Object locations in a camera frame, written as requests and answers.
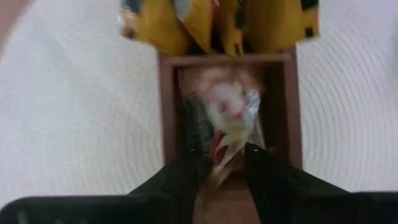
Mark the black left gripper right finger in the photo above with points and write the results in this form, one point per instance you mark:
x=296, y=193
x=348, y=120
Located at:
x=270, y=183

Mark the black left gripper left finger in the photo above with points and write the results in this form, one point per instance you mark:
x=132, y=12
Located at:
x=183, y=180

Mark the brown wooden tea caddy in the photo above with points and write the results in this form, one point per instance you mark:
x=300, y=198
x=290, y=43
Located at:
x=168, y=109

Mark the white round woven placemat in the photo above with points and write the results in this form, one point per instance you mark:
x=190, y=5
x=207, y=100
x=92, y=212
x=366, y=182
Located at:
x=77, y=109

